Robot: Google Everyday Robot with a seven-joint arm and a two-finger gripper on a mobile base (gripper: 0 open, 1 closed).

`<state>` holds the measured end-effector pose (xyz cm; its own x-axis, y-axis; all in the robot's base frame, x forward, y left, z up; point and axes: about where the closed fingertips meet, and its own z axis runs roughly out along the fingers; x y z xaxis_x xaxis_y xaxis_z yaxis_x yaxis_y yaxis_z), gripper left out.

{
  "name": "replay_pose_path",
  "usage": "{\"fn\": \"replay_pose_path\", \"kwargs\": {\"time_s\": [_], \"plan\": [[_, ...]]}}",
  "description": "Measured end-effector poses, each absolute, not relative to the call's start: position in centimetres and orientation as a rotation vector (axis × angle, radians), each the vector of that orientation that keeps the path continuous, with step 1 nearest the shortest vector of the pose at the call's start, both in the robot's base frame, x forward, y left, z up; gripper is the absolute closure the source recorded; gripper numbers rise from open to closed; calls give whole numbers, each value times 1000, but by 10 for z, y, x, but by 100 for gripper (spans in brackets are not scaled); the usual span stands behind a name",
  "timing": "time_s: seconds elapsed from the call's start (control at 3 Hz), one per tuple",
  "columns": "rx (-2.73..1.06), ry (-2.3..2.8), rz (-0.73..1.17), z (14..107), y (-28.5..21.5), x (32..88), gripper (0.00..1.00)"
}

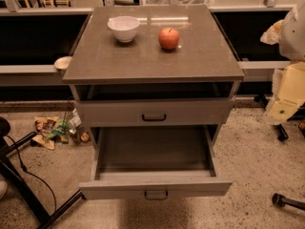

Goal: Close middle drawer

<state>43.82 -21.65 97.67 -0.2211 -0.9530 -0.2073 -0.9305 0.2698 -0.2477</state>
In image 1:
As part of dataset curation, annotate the grey drawer cabinet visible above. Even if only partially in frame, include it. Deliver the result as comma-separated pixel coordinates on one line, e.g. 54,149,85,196
62,5,246,138

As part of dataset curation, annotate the snack bags pile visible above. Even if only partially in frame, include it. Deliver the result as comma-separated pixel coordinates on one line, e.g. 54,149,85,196
32,109,91,150

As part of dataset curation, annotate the white bowl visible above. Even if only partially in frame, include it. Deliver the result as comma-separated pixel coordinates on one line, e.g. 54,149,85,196
108,16,140,43

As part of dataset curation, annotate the grey drawer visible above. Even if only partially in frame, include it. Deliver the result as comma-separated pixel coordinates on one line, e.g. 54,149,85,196
75,99,234,127
79,126,232,200

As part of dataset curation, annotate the grey railing ledge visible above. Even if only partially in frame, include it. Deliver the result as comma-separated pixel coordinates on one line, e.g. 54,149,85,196
0,61,290,87

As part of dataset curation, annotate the grey top drawer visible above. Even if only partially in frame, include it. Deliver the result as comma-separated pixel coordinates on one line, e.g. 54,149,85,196
75,99,234,127

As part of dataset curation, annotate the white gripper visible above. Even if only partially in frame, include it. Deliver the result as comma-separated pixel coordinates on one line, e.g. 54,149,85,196
260,20,305,125

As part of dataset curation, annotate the black caster leg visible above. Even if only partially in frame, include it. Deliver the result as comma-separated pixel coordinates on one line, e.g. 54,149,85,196
272,193,305,211

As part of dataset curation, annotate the black chair leg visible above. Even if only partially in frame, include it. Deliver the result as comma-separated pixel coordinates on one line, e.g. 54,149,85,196
254,94,305,141

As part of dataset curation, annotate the red apple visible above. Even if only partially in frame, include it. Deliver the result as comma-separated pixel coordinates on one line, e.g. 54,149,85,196
158,28,179,50

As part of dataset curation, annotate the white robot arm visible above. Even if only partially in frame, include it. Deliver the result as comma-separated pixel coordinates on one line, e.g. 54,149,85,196
260,0,305,125

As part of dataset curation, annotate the black cable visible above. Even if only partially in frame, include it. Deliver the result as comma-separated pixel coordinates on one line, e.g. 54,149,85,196
6,135,58,213

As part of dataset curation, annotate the black stand frame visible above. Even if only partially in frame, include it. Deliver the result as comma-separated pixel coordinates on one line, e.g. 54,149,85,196
0,116,87,229

